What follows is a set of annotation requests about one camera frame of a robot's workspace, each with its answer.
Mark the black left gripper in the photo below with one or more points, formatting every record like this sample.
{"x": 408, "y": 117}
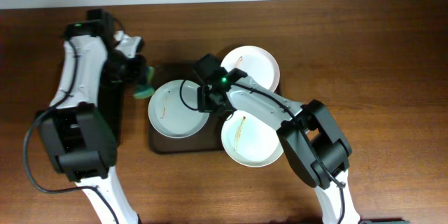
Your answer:
{"x": 138, "y": 71}

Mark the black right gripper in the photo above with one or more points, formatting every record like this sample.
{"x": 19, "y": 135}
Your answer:
{"x": 205, "y": 101}

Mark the white plate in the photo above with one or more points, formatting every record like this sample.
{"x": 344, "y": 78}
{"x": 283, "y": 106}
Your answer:
{"x": 256, "y": 62}
{"x": 249, "y": 141}
{"x": 171, "y": 110}

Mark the green scrubbing sponge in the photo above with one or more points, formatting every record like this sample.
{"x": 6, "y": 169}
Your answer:
{"x": 144, "y": 89}

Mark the white plate top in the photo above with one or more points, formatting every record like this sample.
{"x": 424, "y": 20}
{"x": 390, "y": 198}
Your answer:
{"x": 256, "y": 62}

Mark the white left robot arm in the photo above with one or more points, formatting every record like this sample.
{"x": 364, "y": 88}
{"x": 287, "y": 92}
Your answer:
{"x": 79, "y": 141}

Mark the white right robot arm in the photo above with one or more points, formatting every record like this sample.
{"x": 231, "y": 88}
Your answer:
{"x": 314, "y": 145}

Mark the brown serving tray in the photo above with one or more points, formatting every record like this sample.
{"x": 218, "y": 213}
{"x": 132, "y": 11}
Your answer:
{"x": 207, "y": 139}

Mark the black plastic tray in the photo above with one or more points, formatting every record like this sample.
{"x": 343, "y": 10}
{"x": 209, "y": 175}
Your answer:
{"x": 112, "y": 112}

